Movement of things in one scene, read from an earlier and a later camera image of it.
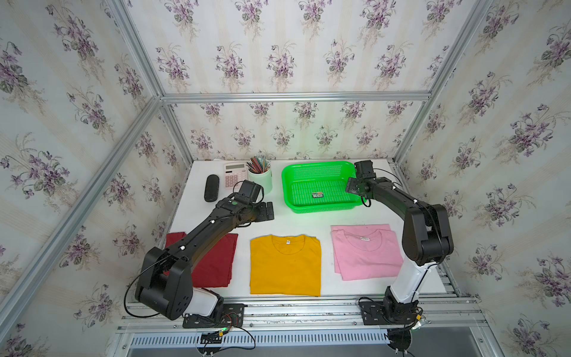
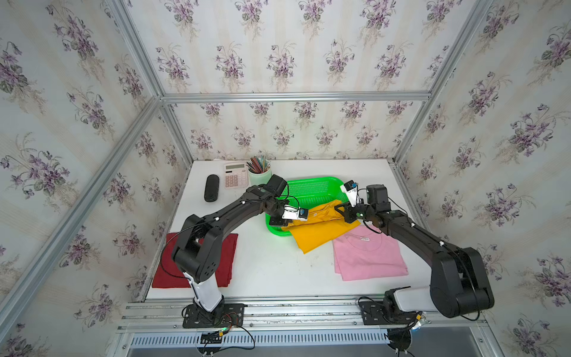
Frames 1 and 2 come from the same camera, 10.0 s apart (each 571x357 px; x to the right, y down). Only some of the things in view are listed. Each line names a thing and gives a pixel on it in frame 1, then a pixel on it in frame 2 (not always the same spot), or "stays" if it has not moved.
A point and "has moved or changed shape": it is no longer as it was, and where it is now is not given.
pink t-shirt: (366, 251) stays
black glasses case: (211, 191) stays
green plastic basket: (314, 187) has moved or changed shape
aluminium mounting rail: (326, 315) stays
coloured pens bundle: (257, 165) stays
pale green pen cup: (264, 179) stays
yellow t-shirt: (285, 265) -> (323, 222)
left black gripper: (265, 212) -> (282, 223)
